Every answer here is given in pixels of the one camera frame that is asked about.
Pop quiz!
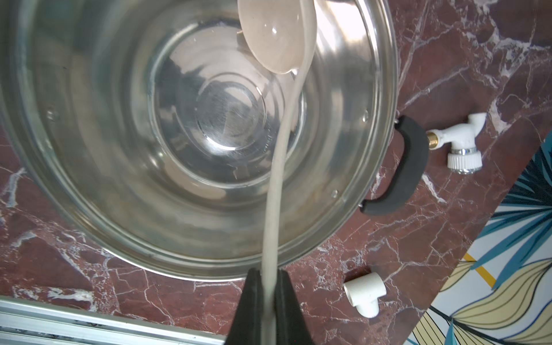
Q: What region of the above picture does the white PVC tee fitting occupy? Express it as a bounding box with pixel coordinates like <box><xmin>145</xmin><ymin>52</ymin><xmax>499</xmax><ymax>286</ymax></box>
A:
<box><xmin>344</xmin><ymin>273</ymin><xmax>387</xmax><ymax>319</ymax></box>

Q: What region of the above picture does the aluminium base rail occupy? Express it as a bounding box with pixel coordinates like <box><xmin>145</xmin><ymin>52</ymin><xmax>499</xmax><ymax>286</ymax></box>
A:
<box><xmin>1</xmin><ymin>296</ymin><xmax>226</xmax><ymax>344</ymax></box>

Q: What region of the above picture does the white faucet pipe fitting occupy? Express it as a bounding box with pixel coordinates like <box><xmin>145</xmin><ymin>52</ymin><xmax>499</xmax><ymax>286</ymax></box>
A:
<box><xmin>426</xmin><ymin>112</ymin><xmax>487</xmax><ymax>175</ymax></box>

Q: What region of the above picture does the beige plastic ladle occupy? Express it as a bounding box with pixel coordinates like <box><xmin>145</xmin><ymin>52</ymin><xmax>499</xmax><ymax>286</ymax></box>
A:
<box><xmin>238</xmin><ymin>1</ymin><xmax>317</xmax><ymax>344</ymax></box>

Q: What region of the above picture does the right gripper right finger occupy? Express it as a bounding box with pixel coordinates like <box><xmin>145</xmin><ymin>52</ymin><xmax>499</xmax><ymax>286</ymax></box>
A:
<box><xmin>275</xmin><ymin>270</ymin><xmax>315</xmax><ymax>345</ymax></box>

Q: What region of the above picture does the stainless steel pot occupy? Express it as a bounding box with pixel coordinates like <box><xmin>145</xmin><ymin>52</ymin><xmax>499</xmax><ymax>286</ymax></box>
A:
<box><xmin>1</xmin><ymin>1</ymin><xmax>428</xmax><ymax>281</ymax></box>

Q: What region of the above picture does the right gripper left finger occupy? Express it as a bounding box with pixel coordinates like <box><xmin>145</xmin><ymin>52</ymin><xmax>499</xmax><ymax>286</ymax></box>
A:
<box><xmin>224</xmin><ymin>268</ymin><xmax>262</xmax><ymax>345</ymax></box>

